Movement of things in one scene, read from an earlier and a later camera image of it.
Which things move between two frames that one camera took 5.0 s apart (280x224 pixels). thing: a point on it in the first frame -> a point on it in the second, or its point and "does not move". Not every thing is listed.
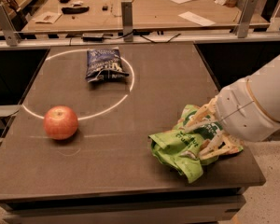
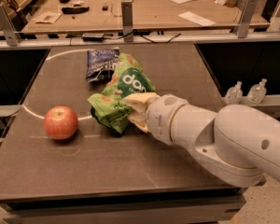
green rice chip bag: x=181 y=148 -> x=128 y=77
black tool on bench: x=75 y=10 does not move
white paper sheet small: x=195 y=18 does not move
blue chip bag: x=105 y=65 does not move
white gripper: x=242 y=111 -> x=162 y=115
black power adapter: x=92 y=36 does not move
